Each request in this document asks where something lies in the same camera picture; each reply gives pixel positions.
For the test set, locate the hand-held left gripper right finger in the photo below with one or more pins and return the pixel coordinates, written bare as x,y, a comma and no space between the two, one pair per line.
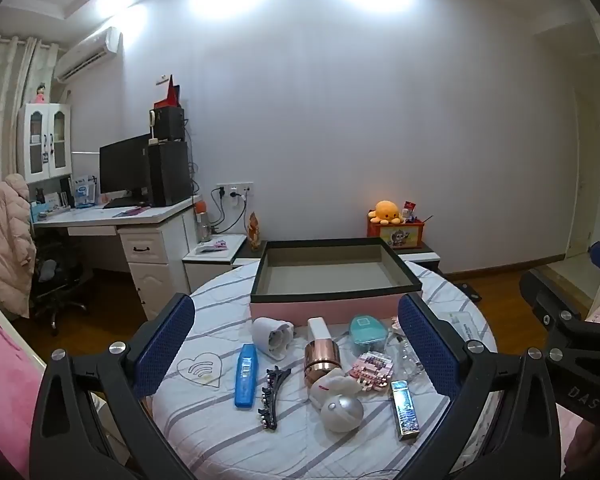
424,345

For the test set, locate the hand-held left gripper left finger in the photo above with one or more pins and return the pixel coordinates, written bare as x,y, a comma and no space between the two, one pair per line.
165,345

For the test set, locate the clear glass bottle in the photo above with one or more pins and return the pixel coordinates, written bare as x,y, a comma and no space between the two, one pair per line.
404,357

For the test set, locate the pink building block toy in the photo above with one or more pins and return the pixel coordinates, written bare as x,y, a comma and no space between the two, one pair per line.
372,370

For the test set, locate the teal case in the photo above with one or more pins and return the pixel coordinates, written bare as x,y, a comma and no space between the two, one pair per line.
365,332

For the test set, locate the blue and gold lighter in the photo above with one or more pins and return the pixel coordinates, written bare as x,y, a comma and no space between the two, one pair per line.
404,410

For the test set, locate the blue rectangular case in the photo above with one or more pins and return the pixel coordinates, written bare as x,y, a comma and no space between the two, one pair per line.
246,375

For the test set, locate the pink box with black rim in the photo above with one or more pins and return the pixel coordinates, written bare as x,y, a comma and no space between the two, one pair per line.
330,310

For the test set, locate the white cat-shaped plug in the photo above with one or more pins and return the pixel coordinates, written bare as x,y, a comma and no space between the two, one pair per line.
267,335

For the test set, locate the rose gold cylinder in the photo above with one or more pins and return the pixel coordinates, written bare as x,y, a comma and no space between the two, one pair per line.
322,360

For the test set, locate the black hair clip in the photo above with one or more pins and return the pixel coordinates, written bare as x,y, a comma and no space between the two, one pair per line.
271,400

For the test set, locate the black floor scale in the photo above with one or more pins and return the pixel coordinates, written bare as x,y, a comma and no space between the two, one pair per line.
467,292

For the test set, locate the white door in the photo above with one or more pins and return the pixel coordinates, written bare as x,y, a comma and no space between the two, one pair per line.
584,185

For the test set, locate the white desk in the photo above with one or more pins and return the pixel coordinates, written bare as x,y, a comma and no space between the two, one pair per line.
150,265

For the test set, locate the white nightstand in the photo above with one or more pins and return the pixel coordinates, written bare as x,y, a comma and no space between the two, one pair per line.
205,270

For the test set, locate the low dark-topped cabinet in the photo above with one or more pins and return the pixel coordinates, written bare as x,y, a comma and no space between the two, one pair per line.
419,255

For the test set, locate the colourful packets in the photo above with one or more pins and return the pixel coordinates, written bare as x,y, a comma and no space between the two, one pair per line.
212,246

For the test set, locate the red toy box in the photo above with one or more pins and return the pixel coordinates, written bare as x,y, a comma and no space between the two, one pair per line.
397,237

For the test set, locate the bottle with orange cap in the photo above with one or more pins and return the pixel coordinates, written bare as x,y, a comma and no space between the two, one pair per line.
202,225

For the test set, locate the black office chair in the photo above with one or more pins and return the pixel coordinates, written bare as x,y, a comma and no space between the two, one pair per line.
55,280

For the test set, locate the red snack packet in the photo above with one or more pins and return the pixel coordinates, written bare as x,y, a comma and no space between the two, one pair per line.
408,210

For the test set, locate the orange octopus plush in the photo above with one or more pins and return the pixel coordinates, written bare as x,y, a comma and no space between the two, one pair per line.
385,212

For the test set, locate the orange snack bag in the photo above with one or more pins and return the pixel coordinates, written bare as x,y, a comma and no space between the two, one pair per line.
255,232

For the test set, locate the black keyboard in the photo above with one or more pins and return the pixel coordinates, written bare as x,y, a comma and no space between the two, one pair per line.
120,203

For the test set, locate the fuchsia plush blanket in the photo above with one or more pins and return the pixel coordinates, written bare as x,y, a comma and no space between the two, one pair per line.
5,360

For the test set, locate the black computer tower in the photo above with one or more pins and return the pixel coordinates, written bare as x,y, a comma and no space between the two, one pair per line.
169,175

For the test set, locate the blue and white box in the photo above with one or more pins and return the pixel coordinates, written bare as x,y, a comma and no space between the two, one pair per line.
85,192

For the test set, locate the black monitor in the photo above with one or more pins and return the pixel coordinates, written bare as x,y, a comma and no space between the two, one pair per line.
125,165

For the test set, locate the pink puffer jacket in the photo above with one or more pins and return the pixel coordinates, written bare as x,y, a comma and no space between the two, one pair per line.
7,240

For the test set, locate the white glass-door cabinet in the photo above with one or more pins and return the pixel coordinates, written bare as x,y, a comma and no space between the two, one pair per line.
45,172

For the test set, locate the black speaker box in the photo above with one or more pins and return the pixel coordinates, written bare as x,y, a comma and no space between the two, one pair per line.
170,125

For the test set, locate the small pink doll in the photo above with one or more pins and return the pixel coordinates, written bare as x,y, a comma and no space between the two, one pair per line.
41,94

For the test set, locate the cream curtain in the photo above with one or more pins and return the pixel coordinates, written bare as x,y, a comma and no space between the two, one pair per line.
0,110

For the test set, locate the white air conditioner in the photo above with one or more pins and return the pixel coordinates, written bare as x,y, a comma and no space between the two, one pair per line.
85,55

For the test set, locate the white wall socket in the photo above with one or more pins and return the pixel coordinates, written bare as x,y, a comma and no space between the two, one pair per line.
235,190

